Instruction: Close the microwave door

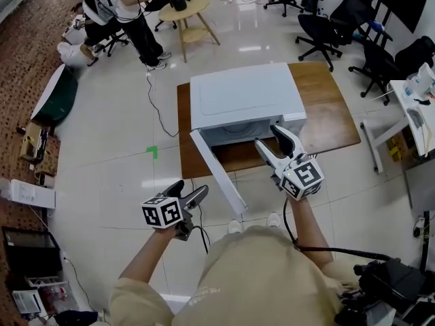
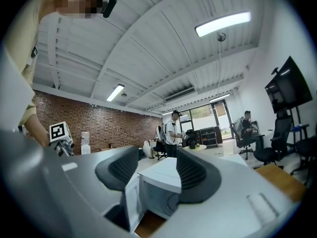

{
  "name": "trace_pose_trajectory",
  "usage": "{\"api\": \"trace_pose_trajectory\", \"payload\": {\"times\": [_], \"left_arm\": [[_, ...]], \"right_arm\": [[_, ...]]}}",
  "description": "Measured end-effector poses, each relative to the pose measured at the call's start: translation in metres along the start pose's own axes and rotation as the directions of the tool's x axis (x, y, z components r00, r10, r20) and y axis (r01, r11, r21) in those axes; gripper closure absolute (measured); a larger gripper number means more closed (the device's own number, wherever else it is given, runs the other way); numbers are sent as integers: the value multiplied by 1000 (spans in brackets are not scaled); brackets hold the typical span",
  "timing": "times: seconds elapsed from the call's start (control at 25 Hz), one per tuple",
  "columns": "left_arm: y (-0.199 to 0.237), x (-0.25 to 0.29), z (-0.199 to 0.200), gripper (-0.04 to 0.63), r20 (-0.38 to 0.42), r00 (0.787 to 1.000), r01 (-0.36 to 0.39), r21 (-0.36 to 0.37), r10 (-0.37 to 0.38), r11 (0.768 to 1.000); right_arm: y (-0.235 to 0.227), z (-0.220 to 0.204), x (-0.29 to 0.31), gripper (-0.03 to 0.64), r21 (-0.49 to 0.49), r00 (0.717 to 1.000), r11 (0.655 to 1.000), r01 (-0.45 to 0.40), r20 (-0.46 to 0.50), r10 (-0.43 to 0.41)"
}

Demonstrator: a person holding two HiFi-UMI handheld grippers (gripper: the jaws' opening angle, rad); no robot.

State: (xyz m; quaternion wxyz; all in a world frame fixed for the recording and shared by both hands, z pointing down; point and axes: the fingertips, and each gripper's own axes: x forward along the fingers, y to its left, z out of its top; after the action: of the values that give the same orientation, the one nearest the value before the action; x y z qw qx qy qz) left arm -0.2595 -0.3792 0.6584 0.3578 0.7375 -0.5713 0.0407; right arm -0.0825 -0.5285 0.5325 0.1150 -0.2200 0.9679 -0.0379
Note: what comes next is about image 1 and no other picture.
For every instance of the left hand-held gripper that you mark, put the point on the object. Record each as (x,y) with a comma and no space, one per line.
(161,212)

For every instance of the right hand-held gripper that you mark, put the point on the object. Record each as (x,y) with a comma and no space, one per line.
(300,178)

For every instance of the person's right forearm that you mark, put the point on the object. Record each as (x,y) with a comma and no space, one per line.
(311,229)

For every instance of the person's left forearm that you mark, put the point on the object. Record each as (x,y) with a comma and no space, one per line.
(146,256)

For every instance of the white microwave oven housing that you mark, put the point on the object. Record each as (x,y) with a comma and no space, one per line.
(244,93)

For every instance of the person's left white shoe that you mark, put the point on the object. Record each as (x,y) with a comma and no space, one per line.
(235,226)

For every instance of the person's white shoe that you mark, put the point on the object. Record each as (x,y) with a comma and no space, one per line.
(235,226)
(273,219)

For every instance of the brown wooden table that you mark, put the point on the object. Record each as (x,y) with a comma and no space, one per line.
(323,107)

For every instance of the person's right white shoe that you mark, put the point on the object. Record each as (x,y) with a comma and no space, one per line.
(273,219)

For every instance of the person's beige shirt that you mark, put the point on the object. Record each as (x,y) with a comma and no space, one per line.
(255,284)

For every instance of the yellow box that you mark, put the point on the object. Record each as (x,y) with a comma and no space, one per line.
(395,149)

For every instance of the white desk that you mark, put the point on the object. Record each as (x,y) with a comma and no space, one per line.
(404,114)

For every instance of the brown cardboard box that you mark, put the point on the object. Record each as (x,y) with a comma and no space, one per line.
(47,158)

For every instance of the clear plastic bottle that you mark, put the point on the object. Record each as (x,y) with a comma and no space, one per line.
(409,87)

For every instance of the grey metal cabinet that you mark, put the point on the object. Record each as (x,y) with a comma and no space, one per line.
(421,185)

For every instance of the white flat box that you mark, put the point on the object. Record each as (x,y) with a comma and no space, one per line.
(30,194)

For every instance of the black television stand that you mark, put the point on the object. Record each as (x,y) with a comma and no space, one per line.
(382,22)

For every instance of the black monitor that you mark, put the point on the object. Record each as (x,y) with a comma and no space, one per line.
(30,250)

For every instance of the white kettle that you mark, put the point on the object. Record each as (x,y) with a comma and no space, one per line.
(427,75)

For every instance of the clear plastic storage box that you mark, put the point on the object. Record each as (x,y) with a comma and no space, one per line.
(51,294)

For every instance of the round light wooden table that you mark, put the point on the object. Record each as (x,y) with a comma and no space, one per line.
(183,9)

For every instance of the black equipment bag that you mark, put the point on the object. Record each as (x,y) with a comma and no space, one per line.
(391,284)

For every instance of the white round bin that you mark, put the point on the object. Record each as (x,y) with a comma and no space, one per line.
(73,54)

